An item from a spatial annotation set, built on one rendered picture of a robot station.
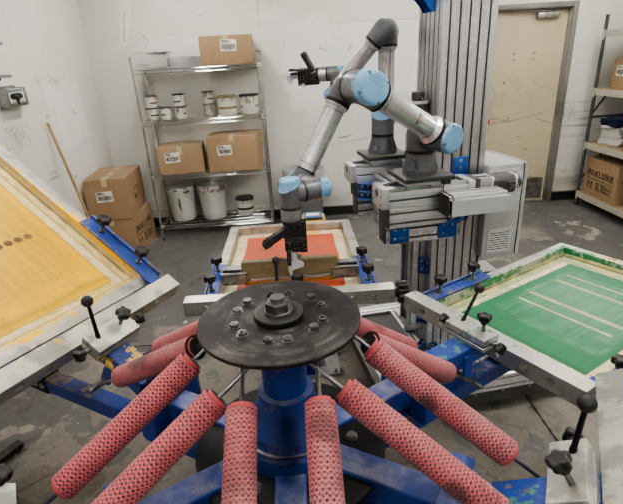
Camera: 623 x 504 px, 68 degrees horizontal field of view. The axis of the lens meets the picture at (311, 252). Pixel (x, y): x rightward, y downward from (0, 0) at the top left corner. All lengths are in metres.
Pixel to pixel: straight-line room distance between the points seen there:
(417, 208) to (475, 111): 0.54
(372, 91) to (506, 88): 4.25
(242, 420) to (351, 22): 4.84
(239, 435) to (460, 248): 1.90
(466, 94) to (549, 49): 3.78
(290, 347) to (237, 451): 0.17
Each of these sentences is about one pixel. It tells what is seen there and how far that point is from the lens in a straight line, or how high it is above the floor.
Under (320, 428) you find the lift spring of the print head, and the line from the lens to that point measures 0.73.
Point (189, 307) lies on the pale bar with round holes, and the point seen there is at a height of 1.02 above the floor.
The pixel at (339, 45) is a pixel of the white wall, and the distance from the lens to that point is 5.29.
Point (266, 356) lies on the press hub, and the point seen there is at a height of 1.31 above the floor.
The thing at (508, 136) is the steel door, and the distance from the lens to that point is 5.94.
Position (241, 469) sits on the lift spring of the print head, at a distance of 0.73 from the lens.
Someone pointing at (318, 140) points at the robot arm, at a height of 1.46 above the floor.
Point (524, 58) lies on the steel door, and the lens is 5.90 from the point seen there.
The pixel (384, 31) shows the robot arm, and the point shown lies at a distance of 2.49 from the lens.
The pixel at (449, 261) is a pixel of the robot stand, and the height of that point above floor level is 0.75.
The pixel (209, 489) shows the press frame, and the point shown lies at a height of 1.02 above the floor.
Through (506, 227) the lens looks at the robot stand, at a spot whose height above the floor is 0.91.
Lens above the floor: 1.74
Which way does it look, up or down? 23 degrees down
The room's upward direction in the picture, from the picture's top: 3 degrees counter-clockwise
